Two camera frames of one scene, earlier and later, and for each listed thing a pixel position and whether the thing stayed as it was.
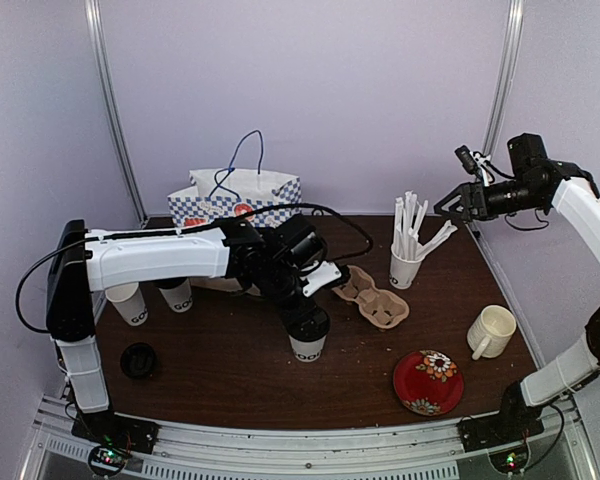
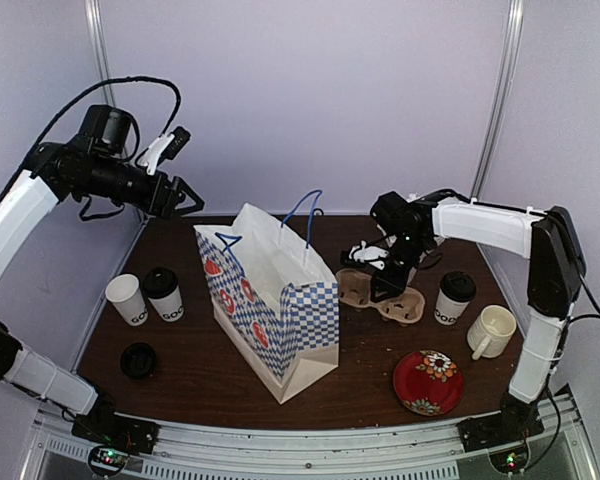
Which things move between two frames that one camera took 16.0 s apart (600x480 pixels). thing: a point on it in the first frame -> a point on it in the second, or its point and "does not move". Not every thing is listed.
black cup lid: x=138 y=360 does not move
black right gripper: x=468 y=192 -> x=382 y=282
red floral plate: x=428 y=382 does not move
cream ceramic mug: x=491 y=333 does not move
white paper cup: x=307 y=351 -> x=454 y=297
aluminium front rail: x=419 y=452 does not move
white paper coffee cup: x=180 y=298 -> x=170 y=307
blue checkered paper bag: x=247 y=188 -> x=275 y=306
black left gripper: x=298 y=311 -> x=164 y=206
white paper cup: x=129 y=301 does not move
